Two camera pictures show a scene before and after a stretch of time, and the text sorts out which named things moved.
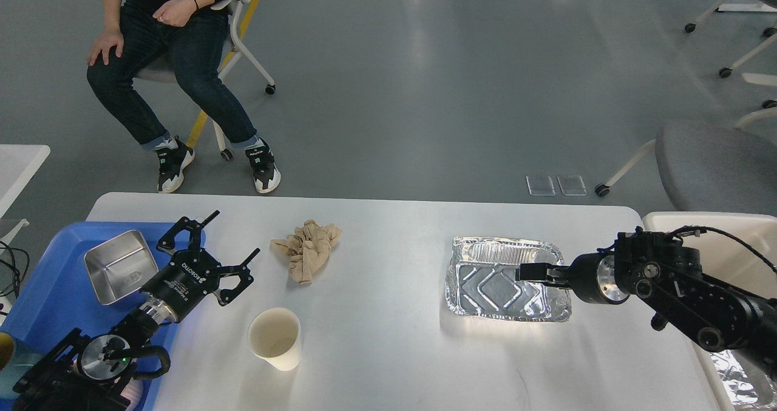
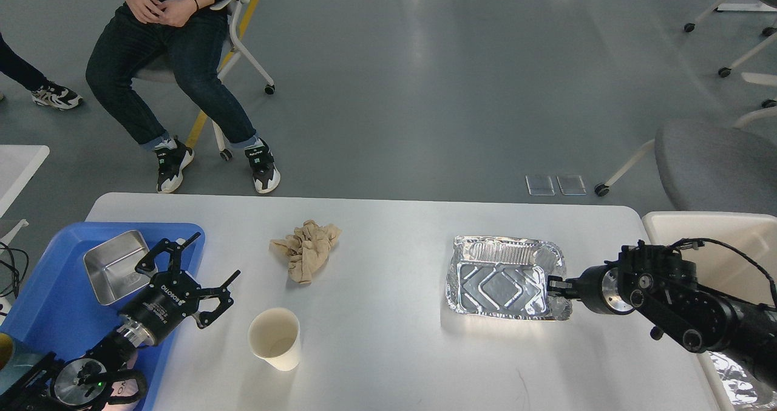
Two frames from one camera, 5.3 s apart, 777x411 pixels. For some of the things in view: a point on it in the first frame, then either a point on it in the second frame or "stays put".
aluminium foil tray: (482, 280) stays put
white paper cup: (274, 336) stays put
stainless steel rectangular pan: (118, 266) stays put
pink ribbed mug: (133, 391) stays put
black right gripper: (593, 277) -> (597, 288)
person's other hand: (105, 41) -> (146, 8)
